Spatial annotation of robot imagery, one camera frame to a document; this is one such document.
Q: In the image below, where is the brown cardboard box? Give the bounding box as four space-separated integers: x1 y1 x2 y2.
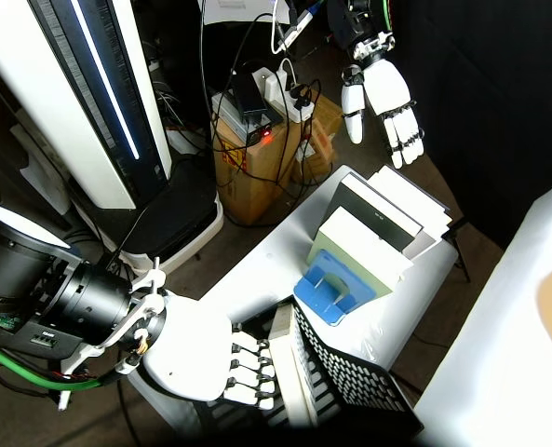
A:
212 92 344 227

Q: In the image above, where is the white power strip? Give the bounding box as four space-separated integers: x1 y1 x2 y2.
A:
251 64 316 123

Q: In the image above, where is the black three-slot file rack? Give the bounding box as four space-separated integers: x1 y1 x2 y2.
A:
195 297 425 437

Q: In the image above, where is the white paper sheet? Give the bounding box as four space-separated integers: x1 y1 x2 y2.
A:
203 0 291 24

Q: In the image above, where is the white spine book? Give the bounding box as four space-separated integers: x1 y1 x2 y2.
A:
366 169 447 260

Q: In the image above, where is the silver power supply box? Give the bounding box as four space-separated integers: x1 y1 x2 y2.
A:
211 90 284 146

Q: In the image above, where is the light green book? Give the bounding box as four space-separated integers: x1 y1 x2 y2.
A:
304 218 415 300

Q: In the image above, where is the green cable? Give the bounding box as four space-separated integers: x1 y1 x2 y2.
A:
0 337 118 392

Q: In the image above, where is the blue bookend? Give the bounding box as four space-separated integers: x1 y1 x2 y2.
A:
292 249 379 328

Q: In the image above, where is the clear plastic film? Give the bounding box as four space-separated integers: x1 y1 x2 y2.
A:
344 316 397 369

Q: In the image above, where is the black power brick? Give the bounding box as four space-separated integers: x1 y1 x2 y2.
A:
230 72 271 116

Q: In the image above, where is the black book LET IT BE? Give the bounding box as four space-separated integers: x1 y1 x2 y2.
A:
324 172 424 256

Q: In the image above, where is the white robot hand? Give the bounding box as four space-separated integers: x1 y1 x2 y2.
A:
340 59 426 169
138 295 279 412

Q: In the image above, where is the red black twisted wire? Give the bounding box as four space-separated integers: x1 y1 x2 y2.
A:
0 365 93 383

